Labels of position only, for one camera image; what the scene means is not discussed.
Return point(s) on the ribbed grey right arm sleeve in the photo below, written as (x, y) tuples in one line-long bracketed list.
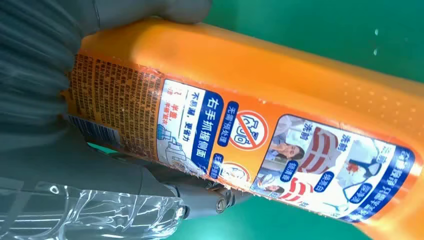
[(30, 66)]

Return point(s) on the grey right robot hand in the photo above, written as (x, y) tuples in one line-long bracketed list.
[(86, 164)]

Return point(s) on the clear plastic wrist cover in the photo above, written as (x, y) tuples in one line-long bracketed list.
[(99, 215)]

